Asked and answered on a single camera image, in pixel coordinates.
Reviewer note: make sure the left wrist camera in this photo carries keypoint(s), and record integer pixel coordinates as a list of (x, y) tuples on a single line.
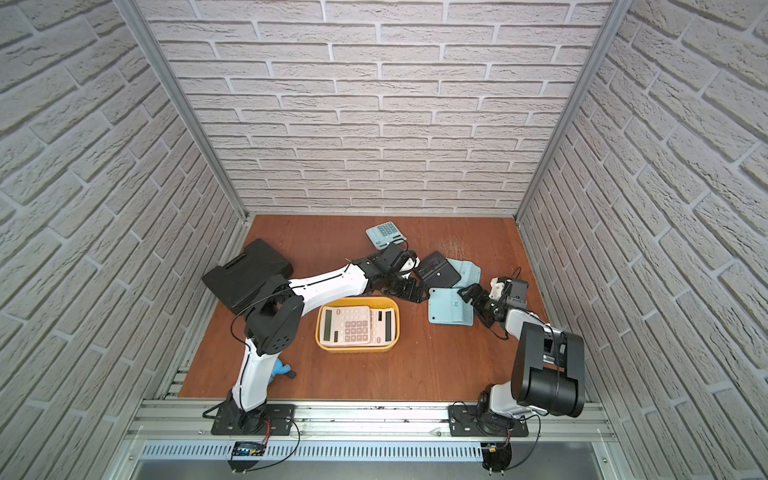
[(410, 264)]

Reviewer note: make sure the black calculator face down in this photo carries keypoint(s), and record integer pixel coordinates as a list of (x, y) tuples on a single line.
[(435, 271)]

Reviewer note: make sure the small teal calculator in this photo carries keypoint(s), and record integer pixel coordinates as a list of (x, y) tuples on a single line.
[(382, 235)]

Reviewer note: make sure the yellow plastic storage box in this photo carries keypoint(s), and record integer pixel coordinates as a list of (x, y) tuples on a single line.
[(375, 302)]

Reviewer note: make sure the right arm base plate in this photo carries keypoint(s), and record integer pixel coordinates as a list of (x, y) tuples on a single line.
[(465, 420)]

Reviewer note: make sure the pink calculator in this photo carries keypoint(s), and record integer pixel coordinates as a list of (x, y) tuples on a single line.
[(345, 326)]

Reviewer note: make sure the left controller board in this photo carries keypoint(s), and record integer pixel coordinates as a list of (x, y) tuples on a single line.
[(245, 455)]

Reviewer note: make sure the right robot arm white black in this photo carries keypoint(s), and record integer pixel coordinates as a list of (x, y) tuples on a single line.
[(548, 372)]

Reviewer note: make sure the light blue calculator back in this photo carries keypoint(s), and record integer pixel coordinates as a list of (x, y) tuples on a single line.
[(469, 273)]

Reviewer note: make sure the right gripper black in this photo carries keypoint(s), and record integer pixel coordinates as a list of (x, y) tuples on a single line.
[(478, 304)]

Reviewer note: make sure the white calculator face down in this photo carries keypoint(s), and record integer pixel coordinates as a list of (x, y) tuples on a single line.
[(383, 327)]

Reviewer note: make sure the aluminium front rail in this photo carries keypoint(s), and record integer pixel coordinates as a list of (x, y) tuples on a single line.
[(182, 419)]

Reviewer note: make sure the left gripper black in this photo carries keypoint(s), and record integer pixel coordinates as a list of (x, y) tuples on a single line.
[(405, 288)]

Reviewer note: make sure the blue handled tool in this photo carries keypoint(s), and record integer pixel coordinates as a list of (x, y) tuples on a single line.
[(281, 369)]

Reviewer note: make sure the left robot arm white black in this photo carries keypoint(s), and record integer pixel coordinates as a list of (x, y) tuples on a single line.
[(273, 314)]

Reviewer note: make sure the large black case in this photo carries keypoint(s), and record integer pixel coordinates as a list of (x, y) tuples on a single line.
[(236, 283)]

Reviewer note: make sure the light blue calculator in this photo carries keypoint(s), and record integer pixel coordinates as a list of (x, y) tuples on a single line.
[(469, 273), (446, 307)]

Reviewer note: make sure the right controller connector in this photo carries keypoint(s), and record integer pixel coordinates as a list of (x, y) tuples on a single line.
[(496, 457)]

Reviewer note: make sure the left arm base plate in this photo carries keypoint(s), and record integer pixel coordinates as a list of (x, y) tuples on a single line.
[(274, 419)]

